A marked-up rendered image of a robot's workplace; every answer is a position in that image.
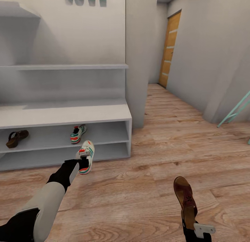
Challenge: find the gym shoe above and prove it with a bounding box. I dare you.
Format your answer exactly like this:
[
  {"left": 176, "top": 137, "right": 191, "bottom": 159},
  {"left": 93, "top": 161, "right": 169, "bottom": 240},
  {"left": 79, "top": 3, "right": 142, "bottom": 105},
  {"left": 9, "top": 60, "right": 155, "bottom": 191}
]
[
  {"left": 70, "top": 124, "right": 87, "bottom": 144},
  {"left": 78, "top": 141, "right": 95, "bottom": 175}
]

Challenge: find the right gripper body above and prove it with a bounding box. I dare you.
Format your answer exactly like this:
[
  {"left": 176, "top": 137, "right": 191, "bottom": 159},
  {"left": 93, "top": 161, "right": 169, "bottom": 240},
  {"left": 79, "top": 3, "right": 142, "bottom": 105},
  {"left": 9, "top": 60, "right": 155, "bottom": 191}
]
[{"left": 185, "top": 229, "right": 212, "bottom": 242}]

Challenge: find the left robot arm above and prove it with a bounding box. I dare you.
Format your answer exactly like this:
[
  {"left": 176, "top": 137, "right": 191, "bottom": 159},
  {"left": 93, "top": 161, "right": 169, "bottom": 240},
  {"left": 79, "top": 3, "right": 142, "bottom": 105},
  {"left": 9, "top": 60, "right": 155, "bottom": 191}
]
[{"left": 0, "top": 151, "right": 91, "bottom": 242}]

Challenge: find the sandal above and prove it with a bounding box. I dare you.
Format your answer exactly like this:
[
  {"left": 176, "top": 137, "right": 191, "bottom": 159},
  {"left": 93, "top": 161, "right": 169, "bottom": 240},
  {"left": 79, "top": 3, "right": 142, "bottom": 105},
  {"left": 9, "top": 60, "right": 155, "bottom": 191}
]
[
  {"left": 173, "top": 176, "right": 198, "bottom": 230},
  {"left": 6, "top": 130, "right": 29, "bottom": 148}
]

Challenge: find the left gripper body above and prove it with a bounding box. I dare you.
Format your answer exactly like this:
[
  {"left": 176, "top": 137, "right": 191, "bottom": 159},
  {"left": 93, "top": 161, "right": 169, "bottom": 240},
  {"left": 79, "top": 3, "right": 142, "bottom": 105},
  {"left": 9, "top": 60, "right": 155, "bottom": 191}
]
[{"left": 78, "top": 159, "right": 89, "bottom": 170}]

